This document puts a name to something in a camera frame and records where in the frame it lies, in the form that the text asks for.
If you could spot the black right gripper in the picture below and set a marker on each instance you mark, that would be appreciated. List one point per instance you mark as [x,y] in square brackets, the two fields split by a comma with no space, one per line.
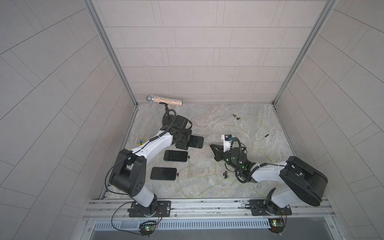
[218,154]

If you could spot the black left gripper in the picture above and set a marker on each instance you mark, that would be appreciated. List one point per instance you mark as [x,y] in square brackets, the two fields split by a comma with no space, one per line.
[187,132]

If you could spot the black smartphone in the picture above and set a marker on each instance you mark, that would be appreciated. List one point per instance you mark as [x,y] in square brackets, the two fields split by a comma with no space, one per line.
[196,142]

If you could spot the blue-edged smartphone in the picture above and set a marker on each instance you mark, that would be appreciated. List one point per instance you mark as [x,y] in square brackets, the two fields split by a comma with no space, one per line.
[176,156]
[163,174]

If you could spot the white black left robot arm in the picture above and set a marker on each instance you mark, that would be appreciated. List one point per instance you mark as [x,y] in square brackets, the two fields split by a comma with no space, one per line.
[128,174]

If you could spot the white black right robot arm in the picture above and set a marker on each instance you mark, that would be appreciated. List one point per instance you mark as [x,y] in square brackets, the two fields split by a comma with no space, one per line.
[304,183]

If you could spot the black round microphone stand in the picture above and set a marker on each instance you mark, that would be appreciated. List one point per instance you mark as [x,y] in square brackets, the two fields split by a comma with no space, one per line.
[168,112]

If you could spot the yellow tree eraser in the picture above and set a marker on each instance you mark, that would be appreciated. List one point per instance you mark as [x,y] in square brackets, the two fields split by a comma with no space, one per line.
[141,142]

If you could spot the glitter handheld microphone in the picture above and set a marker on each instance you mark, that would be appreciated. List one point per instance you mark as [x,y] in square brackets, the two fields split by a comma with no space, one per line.
[156,99]

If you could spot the right controller board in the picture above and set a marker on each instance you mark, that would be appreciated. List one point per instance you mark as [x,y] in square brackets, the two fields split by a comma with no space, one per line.
[277,225]

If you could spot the controller board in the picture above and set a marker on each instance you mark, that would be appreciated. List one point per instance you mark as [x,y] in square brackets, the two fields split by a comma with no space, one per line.
[147,228]
[277,225]

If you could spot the left controller board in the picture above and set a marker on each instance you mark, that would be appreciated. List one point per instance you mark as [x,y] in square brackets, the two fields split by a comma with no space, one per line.
[147,228]

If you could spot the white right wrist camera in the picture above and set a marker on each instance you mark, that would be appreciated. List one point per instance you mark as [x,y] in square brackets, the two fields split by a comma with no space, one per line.
[227,142]

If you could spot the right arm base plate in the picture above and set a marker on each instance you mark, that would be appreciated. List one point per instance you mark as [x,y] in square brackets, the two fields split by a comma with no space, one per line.
[267,208]

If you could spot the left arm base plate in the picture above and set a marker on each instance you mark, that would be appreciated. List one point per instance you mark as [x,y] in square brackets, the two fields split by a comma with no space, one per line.
[155,209]

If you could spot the aluminium front rail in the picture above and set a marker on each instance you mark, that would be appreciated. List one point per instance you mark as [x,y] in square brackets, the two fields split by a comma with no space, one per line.
[200,209]

